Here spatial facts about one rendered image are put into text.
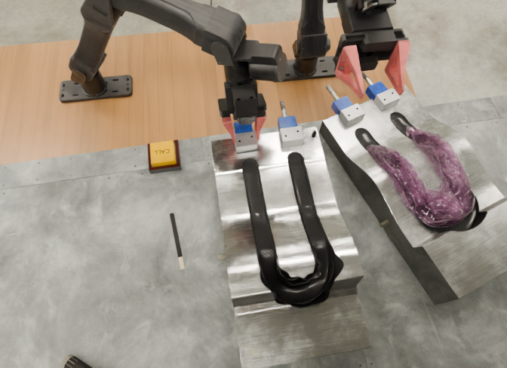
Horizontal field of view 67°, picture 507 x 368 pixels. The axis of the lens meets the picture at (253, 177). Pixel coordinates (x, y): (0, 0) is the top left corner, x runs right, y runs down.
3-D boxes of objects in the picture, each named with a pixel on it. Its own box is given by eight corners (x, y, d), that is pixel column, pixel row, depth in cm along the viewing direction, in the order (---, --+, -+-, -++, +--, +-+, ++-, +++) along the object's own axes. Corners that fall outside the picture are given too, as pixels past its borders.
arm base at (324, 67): (346, 56, 103) (340, 38, 106) (274, 63, 102) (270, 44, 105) (340, 76, 111) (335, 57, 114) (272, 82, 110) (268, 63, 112)
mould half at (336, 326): (213, 158, 99) (208, 130, 87) (311, 144, 101) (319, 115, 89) (242, 369, 78) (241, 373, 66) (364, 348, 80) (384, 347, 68)
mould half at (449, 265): (318, 131, 103) (326, 108, 93) (397, 96, 108) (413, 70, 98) (434, 305, 84) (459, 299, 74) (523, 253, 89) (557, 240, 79)
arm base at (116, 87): (124, 78, 100) (124, 57, 103) (46, 84, 99) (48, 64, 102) (132, 96, 107) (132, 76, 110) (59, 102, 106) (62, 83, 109)
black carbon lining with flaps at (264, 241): (239, 164, 91) (238, 143, 82) (305, 154, 92) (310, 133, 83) (264, 315, 76) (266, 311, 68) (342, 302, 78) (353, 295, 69)
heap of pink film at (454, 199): (358, 150, 94) (367, 133, 86) (417, 123, 97) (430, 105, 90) (423, 242, 84) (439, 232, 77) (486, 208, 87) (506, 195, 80)
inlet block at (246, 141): (229, 113, 97) (228, 100, 92) (249, 110, 97) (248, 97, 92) (237, 157, 92) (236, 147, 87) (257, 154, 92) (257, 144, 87)
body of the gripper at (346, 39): (407, 36, 60) (394, 2, 63) (343, 42, 59) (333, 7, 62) (392, 64, 66) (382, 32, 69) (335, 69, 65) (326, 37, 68)
